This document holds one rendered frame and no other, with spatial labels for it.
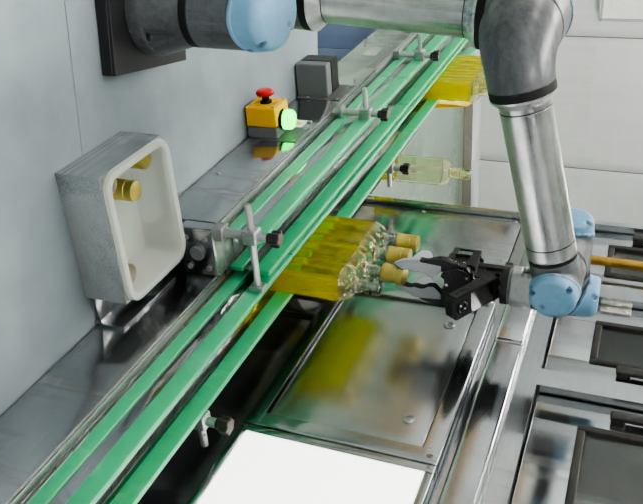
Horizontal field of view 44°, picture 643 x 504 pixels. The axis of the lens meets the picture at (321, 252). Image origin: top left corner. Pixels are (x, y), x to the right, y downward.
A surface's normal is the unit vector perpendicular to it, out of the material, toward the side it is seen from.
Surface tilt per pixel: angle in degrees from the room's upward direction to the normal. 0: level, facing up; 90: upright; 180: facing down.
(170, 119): 0
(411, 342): 90
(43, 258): 0
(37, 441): 90
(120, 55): 2
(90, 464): 90
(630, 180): 90
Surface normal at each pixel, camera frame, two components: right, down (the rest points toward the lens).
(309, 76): -0.36, 0.48
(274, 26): 0.86, 0.22
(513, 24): -0.36, -0.18
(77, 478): -0.07, -0.87
